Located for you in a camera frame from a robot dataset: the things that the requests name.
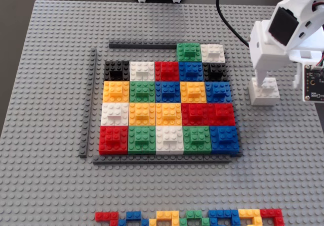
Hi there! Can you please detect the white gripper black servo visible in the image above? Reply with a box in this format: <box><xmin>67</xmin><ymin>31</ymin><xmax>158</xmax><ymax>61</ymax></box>
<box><xmin>249</xmin><ymin>0</ymin><xmax>324</xmax><ymax>90</ymax></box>

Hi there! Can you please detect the white lego cube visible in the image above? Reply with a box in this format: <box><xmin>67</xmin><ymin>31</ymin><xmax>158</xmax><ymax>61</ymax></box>
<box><xmin>248</xmin><ymin>77</ymin><xmax>281</xmax><ymax>107</ymax></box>
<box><xmin>200</xmin><ymin>43</ymin><xmax>226</xmax><ymax>64</ymax></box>
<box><xmin>155</xmin><ymin>125</ymin><xmax>185</xmax><ymax>156</ymax></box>
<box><xmin>129</xmin><ymin>61</ymin><xmax>156</xmax><ymax>82</ymax></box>
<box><xmin>100</xmin><ymin>102</ymin><xmax>130</xmax><ymax>127</ymax></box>

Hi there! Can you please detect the blue lego cube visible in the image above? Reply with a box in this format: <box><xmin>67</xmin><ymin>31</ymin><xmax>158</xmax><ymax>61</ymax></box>
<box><xmin>154</xmin><ymin>81</ymin><xmax>182</xmax><ymax>104</ymax></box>
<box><xmin>178</xmin><ymin>62</ymin><xmax>205</xmax><ymax>82</ymax></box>
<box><xmin>205</xmin><ymin>81</ymin><xmax>232</xmax><ymax>104</ymax></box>
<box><xmin>210</xmin><ymin>125</ymin><xmax>240</xmax><ymax>156</ymax></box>

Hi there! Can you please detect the black lego cube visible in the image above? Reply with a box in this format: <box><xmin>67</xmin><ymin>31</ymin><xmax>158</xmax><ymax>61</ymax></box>
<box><xmin>103</xmin><ymin>60</ymin><xmax>131</xmax><ymax>82</ymax></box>
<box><xmin>202</xmin><ymin>62</ymin><xmax>229</xmax><ymax>83</ymax></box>

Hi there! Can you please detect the red lego cube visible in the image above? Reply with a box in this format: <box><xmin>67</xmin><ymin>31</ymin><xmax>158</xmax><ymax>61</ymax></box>
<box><xmin>181</xmin><ymin>102</ymin><xmax>210</xmax><ymax>127</ymax></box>
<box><xmin>154</xmin><ymin>61</ymin><xmax>181</xmax><ymax>82</ymax></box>
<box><xmin>98</xmin><ymin>125</ymin><xmax>129</xmax><ymax>156</ymax></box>
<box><xmin>208</xmin><ymin>102</ymin><xmax>236</xmax><ymax>127</ymax></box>

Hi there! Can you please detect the yellow lego cube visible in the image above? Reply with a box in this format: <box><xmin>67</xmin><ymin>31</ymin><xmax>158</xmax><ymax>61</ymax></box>
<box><xmin>155</xmin><ymin>102</ymin><xmax>183</xmax><ymax>127</ymax></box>
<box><xmin>102</xmin><ymin>81</ymin><xmax>131</xmax><ymax>104</ymax></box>
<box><xmin>128</xmin><ymin>102</ymin><xmax>157</xmax><ymax>127</ymax></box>
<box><xmin>180</xmin><ymin>81</ymin><xmax>207</xmax><ymax>104</ymax></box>

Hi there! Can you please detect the green lego cube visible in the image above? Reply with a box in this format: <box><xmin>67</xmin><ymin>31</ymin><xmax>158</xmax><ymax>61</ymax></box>
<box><xmin>127</xmin><ymin>125</ymin><xmax>157</xmax><ymax>156</ymax></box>
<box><xmin>176</xmin><ymin>42</ymin><xmax>203</xmax><ymax>63</ymax></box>
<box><xmin>183</xmin><ymin>125</ymin><xmax>212</xmax><ymax>156</ymax></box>
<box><xmin>129</xmin><ymin>81</ymin><xmax>156</xmax><ymax>104</ymax></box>

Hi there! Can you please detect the red lego letter shape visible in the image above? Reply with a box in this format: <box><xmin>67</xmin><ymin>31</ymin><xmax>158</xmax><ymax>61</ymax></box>
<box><xmin>260</xmin><ymin>208</ymin><xmax>286</xmax><ymax>226</ymax></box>
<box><xmin>95</xmin><ymin>211</ymin><xmax>120</xmax><ymax>226</ymax></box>

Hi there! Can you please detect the yellow lego letter shape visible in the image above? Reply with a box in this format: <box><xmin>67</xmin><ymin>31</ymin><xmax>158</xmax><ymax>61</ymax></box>
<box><xmin>238</xmin><ymin>208</ymin><xmax>263</xmax><ymax>226</ymax></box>
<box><xmin>148</xmin><ymin>210</ymin><xmax>187</xmax><ymax>226</ymax></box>

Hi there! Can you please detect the dark grey lego strip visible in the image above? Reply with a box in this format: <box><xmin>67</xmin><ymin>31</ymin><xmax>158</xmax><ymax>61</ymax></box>
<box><xmin>79</xmin><ymin>48</ymin><xmax>98</xmax><ymax>159</ymax></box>
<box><xmin>92</xmin><ymin>154</ymin><xmax>232</xmax><ymax>165</ymax></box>
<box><xmin>108</xmin><ymin>39</ymin><xmax>222</xmax><ymax>51</ymax></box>

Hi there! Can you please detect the blue lego letter shape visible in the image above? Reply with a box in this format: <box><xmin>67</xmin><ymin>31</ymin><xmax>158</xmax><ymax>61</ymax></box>
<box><xmin>208</xmin><ymin>209</ymin><xmax>240</xmax><ymax>226</ymax></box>
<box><xmin>118</xmin><ymin>210</ymin><xmax>149</xmax><ymax>226</ymax></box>

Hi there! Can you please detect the green lego letter shape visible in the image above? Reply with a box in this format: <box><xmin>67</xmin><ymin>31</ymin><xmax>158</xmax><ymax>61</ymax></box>
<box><xmin>180</xmin><ymin>209</ymin><xmax>210</xmax><ymax>226</ymax></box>

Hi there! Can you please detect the grey lego baseplate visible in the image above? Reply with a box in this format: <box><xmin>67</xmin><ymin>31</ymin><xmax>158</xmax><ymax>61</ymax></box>
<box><xmin>0</xmin><ymin>0</ymin><xmax>324</xmax><ymax>226</ymax></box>

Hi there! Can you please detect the black camera circuit board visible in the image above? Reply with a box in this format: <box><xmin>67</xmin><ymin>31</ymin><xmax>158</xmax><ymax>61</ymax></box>
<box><xmin>303</xmin><ymin>63</ymin><xmax>324</xmax><ymax>103</ymax></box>

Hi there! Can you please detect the black cable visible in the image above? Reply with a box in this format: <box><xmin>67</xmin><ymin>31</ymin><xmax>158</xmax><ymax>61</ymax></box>
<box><xmin>215</xmin><ymin>0</ymin><xmax>251</xmax><ymax>49</ymax></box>

